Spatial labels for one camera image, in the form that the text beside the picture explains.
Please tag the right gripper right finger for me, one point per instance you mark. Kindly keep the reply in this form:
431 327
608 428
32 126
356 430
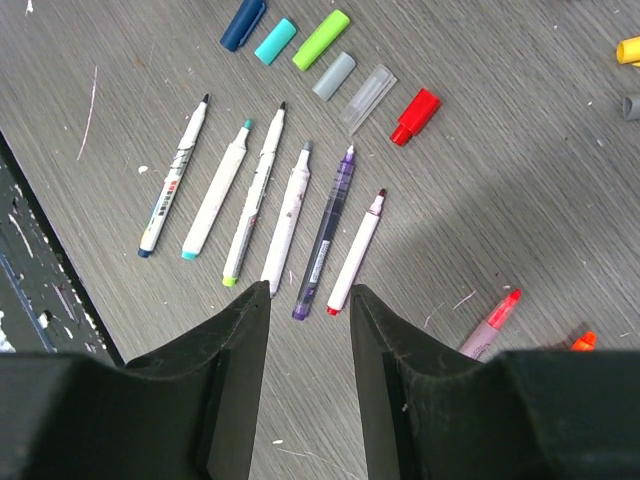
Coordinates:
430 412

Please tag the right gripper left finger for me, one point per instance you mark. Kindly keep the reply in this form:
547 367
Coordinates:
187 410

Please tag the pink pen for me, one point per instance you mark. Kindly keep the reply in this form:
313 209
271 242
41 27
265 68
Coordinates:
488 330

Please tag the green cap white marker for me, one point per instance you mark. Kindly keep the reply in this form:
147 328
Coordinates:
253 200

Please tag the orange black highlighter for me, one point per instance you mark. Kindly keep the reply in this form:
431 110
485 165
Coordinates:
587 342

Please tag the dark purple marker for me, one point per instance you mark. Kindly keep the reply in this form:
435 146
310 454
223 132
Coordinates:
325 235

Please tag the white grey marker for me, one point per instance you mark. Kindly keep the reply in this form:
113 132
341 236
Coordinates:
287 220

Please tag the clear pen cap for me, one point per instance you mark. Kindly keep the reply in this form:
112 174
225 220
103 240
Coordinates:
366 99

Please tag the grey white marker cap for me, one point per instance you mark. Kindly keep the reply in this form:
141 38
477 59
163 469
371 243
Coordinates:
334 76

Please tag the yellow marker cap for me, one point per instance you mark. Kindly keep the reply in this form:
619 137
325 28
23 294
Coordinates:
628 51

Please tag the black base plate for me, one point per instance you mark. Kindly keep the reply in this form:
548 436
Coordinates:
44 305

